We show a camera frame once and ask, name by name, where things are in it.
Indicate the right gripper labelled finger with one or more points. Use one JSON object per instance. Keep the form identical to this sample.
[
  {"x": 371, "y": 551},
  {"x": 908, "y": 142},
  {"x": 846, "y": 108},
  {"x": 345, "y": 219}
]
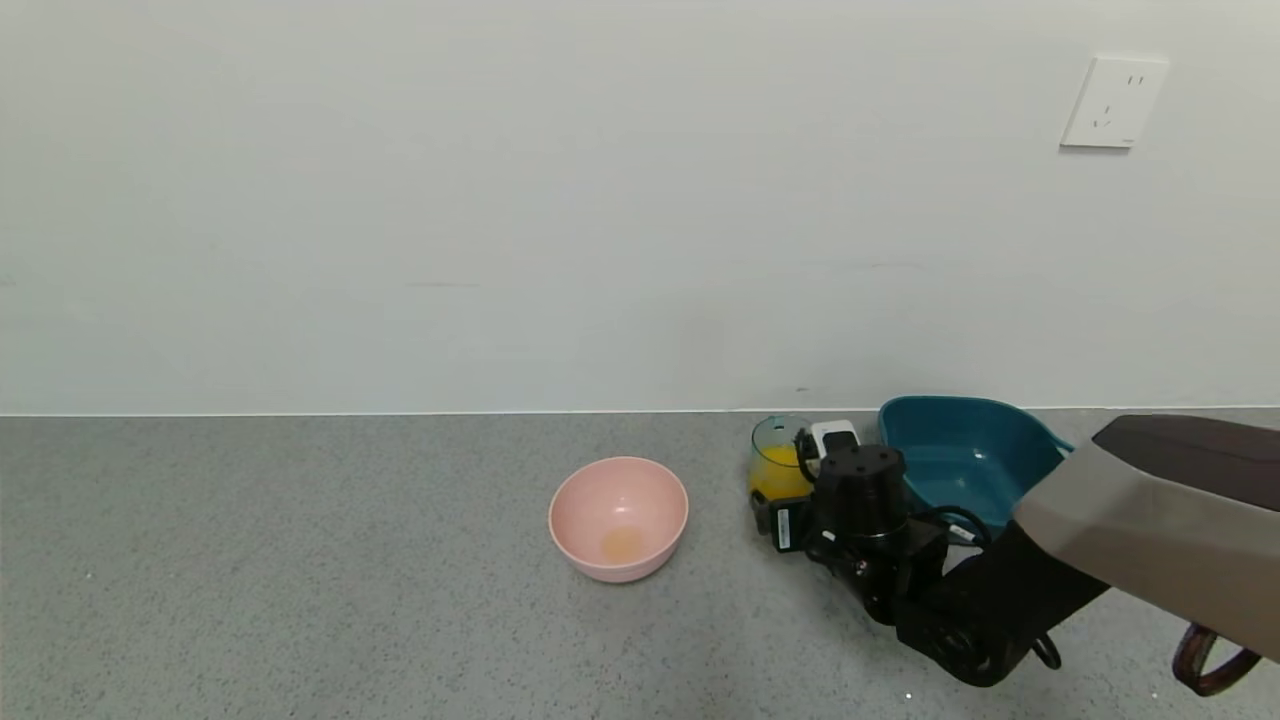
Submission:
[{"x": 760, "y": 511}]

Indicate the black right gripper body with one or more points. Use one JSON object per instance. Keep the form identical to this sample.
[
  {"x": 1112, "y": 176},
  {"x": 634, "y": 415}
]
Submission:
[{"x": 782, "y": 527}]

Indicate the orange juice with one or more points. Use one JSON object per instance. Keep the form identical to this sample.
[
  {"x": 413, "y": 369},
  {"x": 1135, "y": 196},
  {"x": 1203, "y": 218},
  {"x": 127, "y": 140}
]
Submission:
[{"x": 775, "y": 475}]

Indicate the translucent teal plastic cup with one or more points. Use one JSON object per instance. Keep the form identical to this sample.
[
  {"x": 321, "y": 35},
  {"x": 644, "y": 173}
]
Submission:
[{"x": 772, "y": 435}]

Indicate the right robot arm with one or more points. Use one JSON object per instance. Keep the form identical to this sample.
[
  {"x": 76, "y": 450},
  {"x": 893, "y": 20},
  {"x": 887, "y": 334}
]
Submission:
[{"x": 1130, "y": 520}]

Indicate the pink bowl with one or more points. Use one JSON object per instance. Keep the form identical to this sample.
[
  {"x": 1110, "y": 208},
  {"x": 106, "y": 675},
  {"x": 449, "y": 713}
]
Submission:
[{"x": 640, "y": 500}]

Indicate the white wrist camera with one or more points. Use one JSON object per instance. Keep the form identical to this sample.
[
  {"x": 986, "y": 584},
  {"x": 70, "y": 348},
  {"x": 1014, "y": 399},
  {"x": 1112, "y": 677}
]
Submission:
[{"x": 835, "y": 436}]

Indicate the white wall socket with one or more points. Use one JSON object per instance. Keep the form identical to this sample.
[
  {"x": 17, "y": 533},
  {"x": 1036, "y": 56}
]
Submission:
[{"x": 1113, "y": 103}]

